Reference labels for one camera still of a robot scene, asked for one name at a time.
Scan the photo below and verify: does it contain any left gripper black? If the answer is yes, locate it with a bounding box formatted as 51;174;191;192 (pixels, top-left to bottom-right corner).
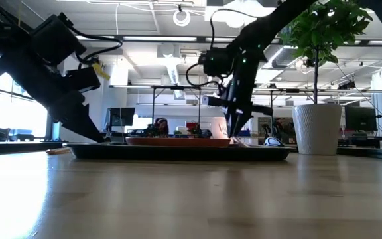
25;59;105;144

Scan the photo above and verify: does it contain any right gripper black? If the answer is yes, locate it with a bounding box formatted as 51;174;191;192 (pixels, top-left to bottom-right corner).
201;49;274;138

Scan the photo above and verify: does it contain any spoon with orange handle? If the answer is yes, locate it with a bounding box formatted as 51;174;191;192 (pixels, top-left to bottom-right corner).
45;147;72;156

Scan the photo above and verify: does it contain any orange plastic plate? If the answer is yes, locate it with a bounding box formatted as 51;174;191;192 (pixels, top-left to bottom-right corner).
125;137;232;148

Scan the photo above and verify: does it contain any dark green plastic tray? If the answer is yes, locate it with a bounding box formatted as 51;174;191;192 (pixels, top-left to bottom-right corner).
66;142;293;163

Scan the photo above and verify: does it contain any black computer monitor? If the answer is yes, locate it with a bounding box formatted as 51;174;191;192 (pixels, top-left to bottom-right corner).
344;105;378;132
107;106;137;128

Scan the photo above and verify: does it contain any white and black ball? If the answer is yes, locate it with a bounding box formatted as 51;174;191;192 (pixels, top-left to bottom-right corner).
263;136;285;147

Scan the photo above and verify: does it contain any person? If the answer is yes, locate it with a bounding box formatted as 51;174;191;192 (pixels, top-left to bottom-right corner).
153;117;170;138

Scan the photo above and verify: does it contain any white plant pot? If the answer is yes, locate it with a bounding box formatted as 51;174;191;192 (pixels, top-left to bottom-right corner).
291;103;344;156

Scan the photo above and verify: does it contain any green leafy plant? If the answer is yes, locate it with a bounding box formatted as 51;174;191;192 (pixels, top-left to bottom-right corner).
279;0;374;106

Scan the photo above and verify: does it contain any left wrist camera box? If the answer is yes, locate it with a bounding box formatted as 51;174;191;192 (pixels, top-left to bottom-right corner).
66;67;101;94

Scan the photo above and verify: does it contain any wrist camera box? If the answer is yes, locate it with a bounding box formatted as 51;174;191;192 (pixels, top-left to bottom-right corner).
66;67;101;94
198;48;235;78

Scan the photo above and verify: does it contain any yellow cable tag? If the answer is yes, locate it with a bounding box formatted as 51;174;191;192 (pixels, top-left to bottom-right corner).
91;62;111;82

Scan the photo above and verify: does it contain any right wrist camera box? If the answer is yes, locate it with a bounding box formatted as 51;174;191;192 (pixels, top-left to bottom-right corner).
198;48;235;78

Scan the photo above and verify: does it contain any white coiled cable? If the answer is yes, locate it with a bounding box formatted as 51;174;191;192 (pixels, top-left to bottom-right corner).
172;7;192;28

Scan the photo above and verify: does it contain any black aluminium table frame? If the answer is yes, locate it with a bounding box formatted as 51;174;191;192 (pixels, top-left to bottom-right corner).
0;140;382;162

